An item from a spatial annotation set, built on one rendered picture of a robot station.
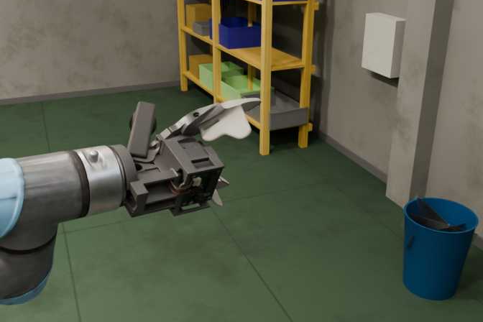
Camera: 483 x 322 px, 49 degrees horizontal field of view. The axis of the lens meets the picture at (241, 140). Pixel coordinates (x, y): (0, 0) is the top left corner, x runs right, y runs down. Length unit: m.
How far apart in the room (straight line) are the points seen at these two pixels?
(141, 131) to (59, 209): 0.15
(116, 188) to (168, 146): 0.08
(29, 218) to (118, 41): 7.21
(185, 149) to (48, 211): 0.18
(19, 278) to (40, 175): 0.13
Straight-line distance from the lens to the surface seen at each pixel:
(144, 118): 0.69
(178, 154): 0.63
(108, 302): 3.68
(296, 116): 5.58
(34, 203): 0.56
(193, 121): 0.65
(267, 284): 3.72
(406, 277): 3.81
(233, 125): 0.66
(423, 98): 4.37
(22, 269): 0.64
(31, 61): 7.68
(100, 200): 0.59
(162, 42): 7.87
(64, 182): 0.57
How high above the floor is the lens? 2.26
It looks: 22 degrees down
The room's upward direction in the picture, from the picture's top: straight up
